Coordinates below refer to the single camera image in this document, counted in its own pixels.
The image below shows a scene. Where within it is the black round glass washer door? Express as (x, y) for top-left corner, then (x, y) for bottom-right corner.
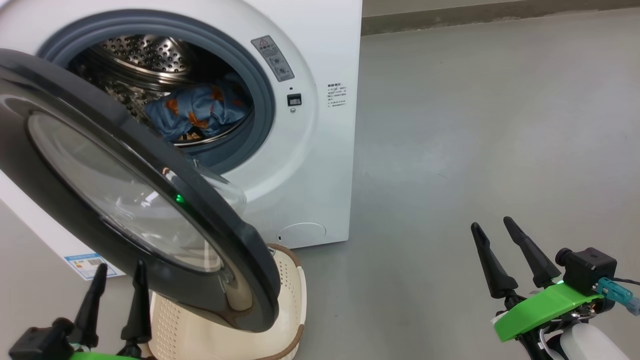
(0, 48), (281, 333)

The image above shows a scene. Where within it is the teal camera cable connector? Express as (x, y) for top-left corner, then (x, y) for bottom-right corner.
(595, 277), (640, 316)

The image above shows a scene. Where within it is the grey caution sticker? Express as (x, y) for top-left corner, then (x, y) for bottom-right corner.
(251, 35), (296, 82)

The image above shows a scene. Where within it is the blue energy label sticker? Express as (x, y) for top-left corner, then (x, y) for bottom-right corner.
(64, 252), (126, 281)

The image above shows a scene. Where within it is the round white filter cover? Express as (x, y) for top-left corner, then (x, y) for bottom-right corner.
(277, 222), (327, 246)

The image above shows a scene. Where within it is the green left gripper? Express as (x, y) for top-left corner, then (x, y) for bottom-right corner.
(67, 260), (152, 360)

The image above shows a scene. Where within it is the cream perforated laundry basket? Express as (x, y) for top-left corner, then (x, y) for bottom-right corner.
(149, 243), (307, 360)

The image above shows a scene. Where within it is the white front-load washing machine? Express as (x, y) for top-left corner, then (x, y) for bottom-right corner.
(0, 0), (363, 278)

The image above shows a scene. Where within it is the blue cartoon print garment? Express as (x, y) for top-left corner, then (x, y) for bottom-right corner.
(144, 82), (253, 142)

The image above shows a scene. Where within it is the perforated steel washer drum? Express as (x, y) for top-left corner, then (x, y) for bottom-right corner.
(67, 34), (256, 148)

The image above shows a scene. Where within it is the black text notice sticker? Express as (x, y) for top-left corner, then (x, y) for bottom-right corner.
(327, 82), (347, 108)

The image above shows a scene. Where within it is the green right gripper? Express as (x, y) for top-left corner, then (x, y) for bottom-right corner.
(470, 216), (608, 360)

